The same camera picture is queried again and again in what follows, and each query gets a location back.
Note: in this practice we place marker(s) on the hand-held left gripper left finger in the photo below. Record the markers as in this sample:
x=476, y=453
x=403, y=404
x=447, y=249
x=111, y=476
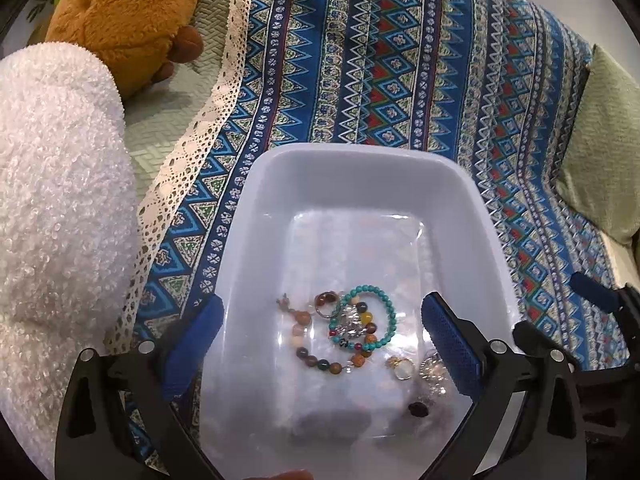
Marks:
x=195, y=345

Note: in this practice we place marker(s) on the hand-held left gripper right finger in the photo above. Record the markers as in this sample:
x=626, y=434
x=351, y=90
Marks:
x=450, y=345

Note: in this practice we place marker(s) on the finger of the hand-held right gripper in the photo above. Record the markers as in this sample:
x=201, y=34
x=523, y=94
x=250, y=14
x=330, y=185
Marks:
x=592, y=290
x=530, y=337

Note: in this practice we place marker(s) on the silver rings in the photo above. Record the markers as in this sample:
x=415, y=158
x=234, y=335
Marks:
x=432, y=367

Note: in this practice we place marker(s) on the white pearl earring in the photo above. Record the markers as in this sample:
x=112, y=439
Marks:
x=402, y=369

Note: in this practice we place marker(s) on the silver charm cluster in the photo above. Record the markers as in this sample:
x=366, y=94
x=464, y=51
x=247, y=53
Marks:
x=350, y=330

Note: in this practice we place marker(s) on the white plastic tray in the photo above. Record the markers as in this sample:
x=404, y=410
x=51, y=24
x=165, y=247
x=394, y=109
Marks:
x=350, y=200

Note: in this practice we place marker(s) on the person's left hand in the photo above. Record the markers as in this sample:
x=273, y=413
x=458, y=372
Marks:
x=292, y=475

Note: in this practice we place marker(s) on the green textured pillow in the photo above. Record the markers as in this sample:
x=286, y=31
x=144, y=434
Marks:
x=607, y=150

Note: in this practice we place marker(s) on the white fluffy blanket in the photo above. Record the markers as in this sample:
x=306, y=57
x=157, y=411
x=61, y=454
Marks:
x=55, y=210

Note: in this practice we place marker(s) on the blue patterned blanket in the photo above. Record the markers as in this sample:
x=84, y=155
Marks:
x=375, y=60

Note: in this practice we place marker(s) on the brown plush toy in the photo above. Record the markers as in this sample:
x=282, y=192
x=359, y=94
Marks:
x=120, y=25

